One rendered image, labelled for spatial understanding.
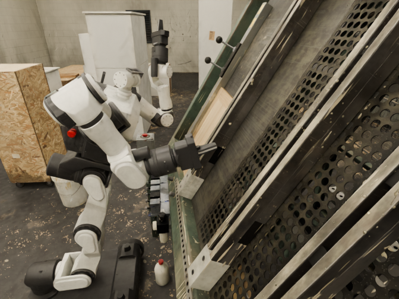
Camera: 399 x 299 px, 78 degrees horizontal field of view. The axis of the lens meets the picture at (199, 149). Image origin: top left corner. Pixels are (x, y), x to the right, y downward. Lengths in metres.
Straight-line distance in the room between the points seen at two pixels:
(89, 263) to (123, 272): 0.26
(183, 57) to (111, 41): 5.97
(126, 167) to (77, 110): 0.19
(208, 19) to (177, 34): 4.51
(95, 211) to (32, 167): 1.79
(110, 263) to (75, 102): 1.45
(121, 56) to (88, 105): 2.97
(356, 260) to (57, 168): 1.17
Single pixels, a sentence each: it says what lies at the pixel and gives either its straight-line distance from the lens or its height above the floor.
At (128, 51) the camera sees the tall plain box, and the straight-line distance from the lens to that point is 3.56.
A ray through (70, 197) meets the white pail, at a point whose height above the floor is 0.13.
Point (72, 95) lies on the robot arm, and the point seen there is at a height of 1.48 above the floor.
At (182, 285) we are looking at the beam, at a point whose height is 0.84.
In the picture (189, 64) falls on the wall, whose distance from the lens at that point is 9.40.
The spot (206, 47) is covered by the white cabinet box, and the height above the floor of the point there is 1.23.
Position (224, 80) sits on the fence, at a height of 1.35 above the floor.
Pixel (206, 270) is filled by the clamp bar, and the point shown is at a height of 0.99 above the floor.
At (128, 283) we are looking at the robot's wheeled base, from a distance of 1.79.
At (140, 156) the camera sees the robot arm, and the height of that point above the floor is 1.29.
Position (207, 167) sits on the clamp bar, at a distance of 1.10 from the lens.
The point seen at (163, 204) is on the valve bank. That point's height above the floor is 0.74.
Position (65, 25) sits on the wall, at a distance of 10.35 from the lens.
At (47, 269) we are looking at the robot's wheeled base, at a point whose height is 0.35.
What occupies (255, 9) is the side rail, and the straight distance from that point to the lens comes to 1.69.
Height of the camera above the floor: 1.63
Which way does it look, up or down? 27 degrees down
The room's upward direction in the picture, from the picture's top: straight up
